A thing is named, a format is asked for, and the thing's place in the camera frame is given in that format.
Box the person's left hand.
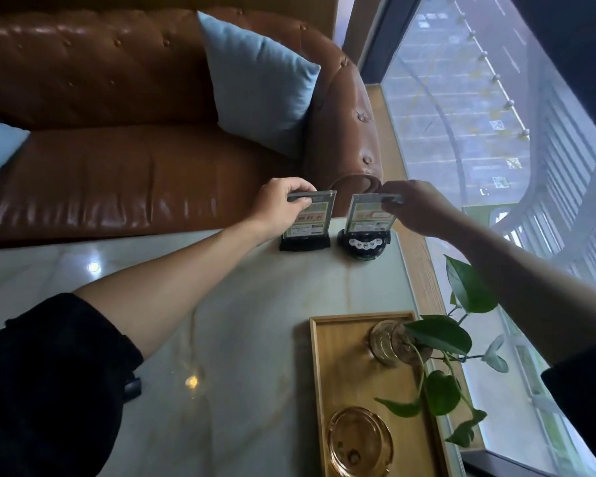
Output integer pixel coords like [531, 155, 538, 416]
[248, 177, 318, 242]

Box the person's right hand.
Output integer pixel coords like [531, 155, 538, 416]
[379, 179, 466, 242]

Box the acrylic table sign stand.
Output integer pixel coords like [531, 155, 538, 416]
[336, 193, 403, 262]
[279, 189, 338, 252]

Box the person's left forearm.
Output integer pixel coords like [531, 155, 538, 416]
[73, 215, 264, 361]

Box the person's right forearm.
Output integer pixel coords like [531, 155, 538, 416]
[446, 213, 596, 366]

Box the person's black sweater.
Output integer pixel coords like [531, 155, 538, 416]
[0, 292, 596, 477]

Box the wooden window sill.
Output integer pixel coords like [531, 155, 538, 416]
[365, 83, 485, 451]

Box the green leafy plant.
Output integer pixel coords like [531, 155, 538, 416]
[375, 255, 510, 449]

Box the glass window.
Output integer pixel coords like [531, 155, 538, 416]
[347, 0, 596, 477]

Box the glass vase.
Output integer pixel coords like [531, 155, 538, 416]
[369, 318, 433, 368]

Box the pale marble table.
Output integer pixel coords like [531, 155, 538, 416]
[0, 228, 466, 477]

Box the wooden tray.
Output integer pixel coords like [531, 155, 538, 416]
[309, 311, 458, 477]

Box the brown leather sofa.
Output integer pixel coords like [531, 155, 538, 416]
[0, 0, 384, 249]

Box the amber glass ashtray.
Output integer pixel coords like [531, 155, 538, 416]
[326, 405, 395, 477]

